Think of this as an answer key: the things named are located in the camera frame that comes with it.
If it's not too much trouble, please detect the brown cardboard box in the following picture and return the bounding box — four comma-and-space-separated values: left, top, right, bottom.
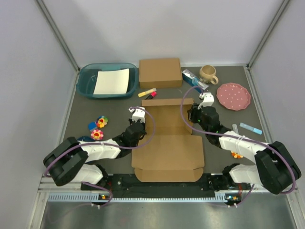
139, 58, 183, 89
132, 98, 204, 182

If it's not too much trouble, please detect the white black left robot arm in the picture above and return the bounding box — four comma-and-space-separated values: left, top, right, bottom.
43, 120, 146, 189

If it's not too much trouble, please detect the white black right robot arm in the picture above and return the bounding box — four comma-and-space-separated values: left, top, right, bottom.
187, 103, 302, 194

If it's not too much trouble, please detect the closed brown cardboard box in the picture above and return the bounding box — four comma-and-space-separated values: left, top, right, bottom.
139, 58, 183, 89

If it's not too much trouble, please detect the orange grey marker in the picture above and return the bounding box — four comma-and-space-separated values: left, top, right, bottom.
232, 124, 239, 134

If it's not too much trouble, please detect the green yellow plush flower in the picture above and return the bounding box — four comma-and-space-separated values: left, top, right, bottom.
96, 115, 108, 128

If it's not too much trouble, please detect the pink plush flower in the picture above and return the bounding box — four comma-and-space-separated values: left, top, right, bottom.
91, 129, 104, 141

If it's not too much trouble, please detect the pink dotted plate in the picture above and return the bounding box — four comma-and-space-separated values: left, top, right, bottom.
216, 83, 251, 111

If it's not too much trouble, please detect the beige ceramic mug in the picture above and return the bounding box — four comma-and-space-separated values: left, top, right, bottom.
199, 65, 219, 85

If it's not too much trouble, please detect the yellow highlighter pen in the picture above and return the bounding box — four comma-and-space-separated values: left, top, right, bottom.
138, 88, 157, 98

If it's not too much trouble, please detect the blue toothbrush package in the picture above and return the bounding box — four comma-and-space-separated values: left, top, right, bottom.
182, 69, 209, 90

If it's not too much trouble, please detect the dark blue patterned pouch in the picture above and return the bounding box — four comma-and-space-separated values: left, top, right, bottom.
77, 136, 92, 142

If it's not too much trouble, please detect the orange plush flower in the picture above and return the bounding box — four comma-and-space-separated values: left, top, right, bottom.
231, 151, 243, 159

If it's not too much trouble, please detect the black pink highlighter pen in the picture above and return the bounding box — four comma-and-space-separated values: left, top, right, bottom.
145, 92, 157, 100

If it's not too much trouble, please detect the light blue marker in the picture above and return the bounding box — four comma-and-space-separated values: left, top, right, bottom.
239, 123, 263, 135

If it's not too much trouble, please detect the white paper sheet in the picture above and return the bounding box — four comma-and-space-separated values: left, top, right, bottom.
93, 69, 130, 95

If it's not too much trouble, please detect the teal plastic bin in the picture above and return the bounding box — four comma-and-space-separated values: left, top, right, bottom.
76, 62, 139, 99

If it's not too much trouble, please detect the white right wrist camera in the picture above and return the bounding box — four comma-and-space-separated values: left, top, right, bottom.
198, 92, 214, 110

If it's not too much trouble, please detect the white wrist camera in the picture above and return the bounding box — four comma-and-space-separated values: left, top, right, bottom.
198, 92, 214, 110
129, 107, 145, 123

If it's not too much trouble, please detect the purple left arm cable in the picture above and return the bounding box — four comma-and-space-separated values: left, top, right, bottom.
44, 106, 157, 210

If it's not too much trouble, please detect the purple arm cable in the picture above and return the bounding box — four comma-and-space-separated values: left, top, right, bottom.
180, 85, 297, 208
44, 106, 157, 210

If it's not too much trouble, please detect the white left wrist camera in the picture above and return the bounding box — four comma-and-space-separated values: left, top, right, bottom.
129, 107, 145, 123

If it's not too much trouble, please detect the grey slotted cable duct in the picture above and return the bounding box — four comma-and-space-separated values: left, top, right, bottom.
48, 193, 240, 203

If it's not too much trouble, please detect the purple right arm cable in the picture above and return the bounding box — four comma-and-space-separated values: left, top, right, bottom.
180, 85, 297, 208

